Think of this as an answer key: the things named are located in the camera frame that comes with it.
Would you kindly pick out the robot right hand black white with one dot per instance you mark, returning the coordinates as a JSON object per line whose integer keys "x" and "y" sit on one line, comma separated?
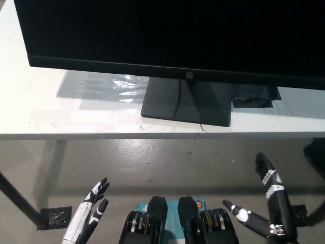
{"x": 278, "y": 208}

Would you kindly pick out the clear plastic bag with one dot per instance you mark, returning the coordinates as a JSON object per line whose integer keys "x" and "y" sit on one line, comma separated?
{"x": 122, "y": 87}

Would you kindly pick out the dark black bulky object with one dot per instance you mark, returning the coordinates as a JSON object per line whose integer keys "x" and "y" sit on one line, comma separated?
{"x": 316, "y": 157}

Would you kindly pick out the black metal stand leg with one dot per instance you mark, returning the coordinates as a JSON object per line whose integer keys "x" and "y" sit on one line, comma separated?
{"x": 317, "y": 213}
{"x": 23, "y": 203}

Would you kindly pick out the black plastic bag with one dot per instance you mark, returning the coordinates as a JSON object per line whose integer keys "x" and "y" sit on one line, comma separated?
{"x": 251, "y": 97}

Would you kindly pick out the robot torso black teal blocks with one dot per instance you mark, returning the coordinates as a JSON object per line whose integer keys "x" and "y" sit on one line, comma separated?
{"x": 157, "y": 211}

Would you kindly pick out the black floor tape patch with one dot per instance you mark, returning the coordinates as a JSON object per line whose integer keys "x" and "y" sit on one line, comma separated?
{"x": 56, "y": 217}
{"x": 299, "y": 214}

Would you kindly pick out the black HP computer monitor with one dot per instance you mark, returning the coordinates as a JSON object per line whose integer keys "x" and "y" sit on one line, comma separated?
{"x": 152, "y": 30}

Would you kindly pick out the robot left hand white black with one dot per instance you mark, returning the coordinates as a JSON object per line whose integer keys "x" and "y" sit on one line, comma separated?
{"x": 81, "y": 221}

